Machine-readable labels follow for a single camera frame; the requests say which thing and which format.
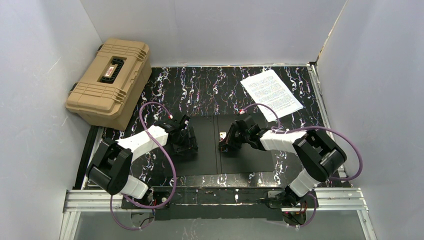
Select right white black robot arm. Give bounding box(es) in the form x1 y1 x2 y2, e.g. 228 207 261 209
218 114 347 204

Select printed white paper sheets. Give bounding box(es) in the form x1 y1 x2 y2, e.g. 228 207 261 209
241 69 304 122

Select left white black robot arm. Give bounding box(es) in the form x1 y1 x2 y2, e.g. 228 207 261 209
85 114 199 199

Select tan plastic tool case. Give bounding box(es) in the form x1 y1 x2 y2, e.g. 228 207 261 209
65 38 152 131

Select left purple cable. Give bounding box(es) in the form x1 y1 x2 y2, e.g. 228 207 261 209
109 101 177 232

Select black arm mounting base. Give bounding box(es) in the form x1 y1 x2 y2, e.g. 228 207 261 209
120 186 321 222

